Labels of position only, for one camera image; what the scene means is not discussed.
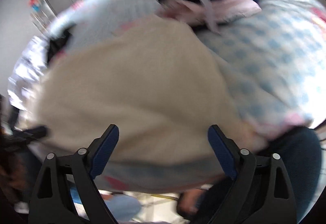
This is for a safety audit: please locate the cream and pink shirt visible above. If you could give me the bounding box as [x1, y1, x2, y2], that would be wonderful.
[20, 15, 255, 166]

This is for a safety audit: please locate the person's left hand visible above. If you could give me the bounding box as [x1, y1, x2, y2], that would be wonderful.
[1, 152, 27, 204]

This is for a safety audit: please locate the person's dark jeans leg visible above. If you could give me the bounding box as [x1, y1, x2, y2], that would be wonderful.
[256, 127, 322, 221]

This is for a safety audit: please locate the light blue storage bag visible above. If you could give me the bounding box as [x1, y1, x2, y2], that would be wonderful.
[70, 185, 142, 221]

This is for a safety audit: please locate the dark slipper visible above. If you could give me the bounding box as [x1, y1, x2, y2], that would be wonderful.
[176, 189, 207, 218]

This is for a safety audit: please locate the white garment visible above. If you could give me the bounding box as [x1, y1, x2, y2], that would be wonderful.
[7, 36, 49, 110]

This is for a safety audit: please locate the blue checkered floral bedspread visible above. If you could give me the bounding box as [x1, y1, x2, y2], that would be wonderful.
[31, 0, 325, 193]

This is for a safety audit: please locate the red blue plush toy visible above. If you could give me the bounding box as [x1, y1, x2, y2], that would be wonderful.
[28, 0, 43, 12]

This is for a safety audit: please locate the white wall shelf rack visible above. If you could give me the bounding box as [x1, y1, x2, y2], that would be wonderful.
[30, 10, 54, 33]

